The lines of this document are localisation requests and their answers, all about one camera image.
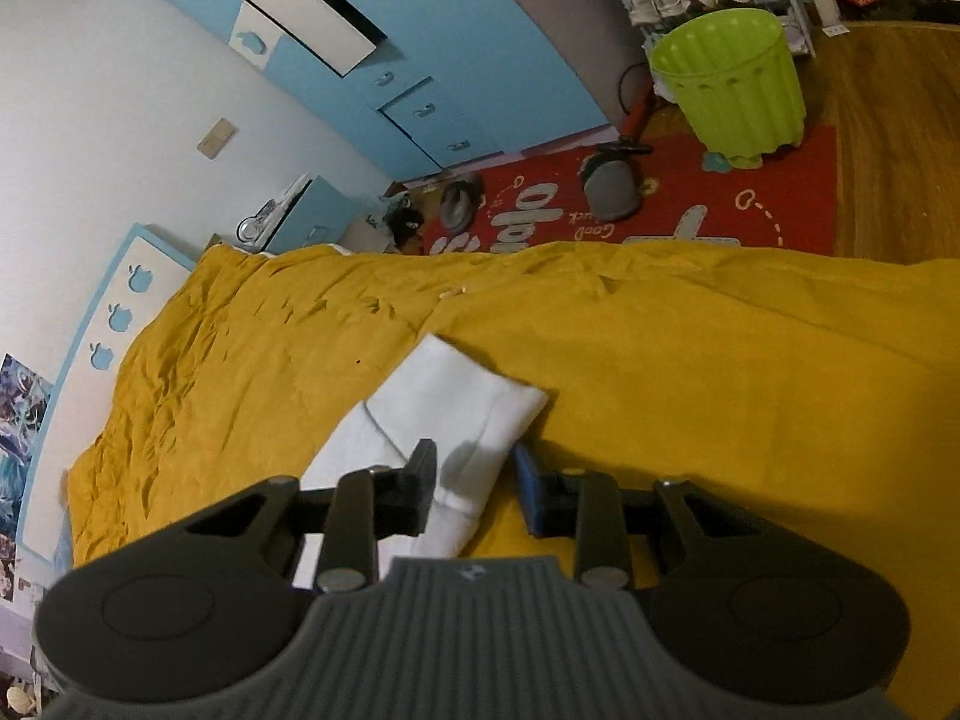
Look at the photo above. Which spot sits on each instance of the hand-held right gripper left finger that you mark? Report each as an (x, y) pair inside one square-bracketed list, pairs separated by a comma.
[(421, 474)]

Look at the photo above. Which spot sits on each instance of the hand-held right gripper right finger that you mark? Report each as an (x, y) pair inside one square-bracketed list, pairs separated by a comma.
[(526, 481)]

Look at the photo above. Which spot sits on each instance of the white small garment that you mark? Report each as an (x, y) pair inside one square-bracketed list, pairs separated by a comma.
[(442, 390)]

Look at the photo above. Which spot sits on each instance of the yellow bedspread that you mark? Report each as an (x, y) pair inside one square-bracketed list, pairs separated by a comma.
[(675, 390)]

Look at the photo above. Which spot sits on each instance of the grey slipper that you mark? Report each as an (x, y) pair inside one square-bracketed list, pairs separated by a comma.
[(609, 187), (459, 202)]

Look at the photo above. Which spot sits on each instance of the blue nightstand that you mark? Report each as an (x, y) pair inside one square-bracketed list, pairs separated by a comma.
[(319, 214)]

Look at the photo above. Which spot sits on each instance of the red printed floor rug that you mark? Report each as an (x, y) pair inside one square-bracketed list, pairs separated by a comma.
[(690, 195)]

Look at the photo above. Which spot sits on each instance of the white and blue headboard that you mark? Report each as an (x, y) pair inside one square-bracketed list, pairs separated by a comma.
[(82, 390)]

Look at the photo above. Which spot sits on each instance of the red floor pump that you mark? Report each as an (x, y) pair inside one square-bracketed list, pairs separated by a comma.
[(637, 116)]

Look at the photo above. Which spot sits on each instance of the blue and white wardrobe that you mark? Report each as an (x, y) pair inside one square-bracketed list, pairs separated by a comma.
[(487, 37)]

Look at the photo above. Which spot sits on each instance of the green plastic waste bin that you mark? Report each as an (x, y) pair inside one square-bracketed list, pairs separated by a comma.
[(731, 82)]

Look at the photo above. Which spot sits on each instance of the beige wall switch plate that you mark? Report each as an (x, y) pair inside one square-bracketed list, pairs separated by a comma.
[(217, 137)]

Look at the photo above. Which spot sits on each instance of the wall poster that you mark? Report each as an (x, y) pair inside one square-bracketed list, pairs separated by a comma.
[(19, 420)]

